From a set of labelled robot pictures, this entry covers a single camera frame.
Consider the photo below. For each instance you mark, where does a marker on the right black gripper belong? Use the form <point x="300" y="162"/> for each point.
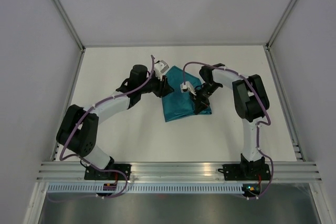
<point x="200" y="104"/>

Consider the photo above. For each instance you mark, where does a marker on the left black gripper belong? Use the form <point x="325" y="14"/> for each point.
<point x="164" y="88"/>

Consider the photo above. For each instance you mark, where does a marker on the teal cloth napkin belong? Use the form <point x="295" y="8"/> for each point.
<point x="176" y="105"/>

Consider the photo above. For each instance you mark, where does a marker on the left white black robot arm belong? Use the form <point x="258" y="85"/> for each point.
<point x="79" y="128"/>

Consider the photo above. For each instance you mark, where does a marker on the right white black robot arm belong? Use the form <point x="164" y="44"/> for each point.
<point x="251" y="104"/>

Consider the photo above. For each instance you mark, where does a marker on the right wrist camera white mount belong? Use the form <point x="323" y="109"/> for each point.
<point x="187" y="87"/>

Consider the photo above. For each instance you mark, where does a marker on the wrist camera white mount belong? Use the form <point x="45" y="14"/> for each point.
<point x="160" y="68"/>
<point x="187" y="87"/>

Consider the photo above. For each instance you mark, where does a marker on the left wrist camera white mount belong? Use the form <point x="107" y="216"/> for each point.
<point x="160" y="68"/>

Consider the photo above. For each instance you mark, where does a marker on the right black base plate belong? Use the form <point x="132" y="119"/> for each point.
<point x="237" y="172"/>

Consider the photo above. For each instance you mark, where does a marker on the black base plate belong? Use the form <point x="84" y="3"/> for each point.
<point x="237" y="172"/>
<point x="123" y="173"/>

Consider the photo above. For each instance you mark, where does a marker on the left table edge rail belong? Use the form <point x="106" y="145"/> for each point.
<point x="72" y="83"/>

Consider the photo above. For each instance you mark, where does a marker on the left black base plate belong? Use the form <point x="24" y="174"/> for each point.
<point x="123" y="173"/>

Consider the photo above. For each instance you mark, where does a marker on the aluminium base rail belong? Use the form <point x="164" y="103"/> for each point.
<point x="175" y="172"/>

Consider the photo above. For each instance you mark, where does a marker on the white slotted cable duct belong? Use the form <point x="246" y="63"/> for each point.
<point x="146" y="188"/>

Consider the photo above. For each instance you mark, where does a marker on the right aluminium frame post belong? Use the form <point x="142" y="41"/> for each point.
<point x="285" y="15"/>

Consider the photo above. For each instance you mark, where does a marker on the aluminium frame post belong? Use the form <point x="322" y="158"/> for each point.
<point x="65" y="18"/>
<point x="285" y="15"/>

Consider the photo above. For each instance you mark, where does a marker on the left aluminium frame post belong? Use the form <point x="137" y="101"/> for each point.
<point x="65" y="18"/>

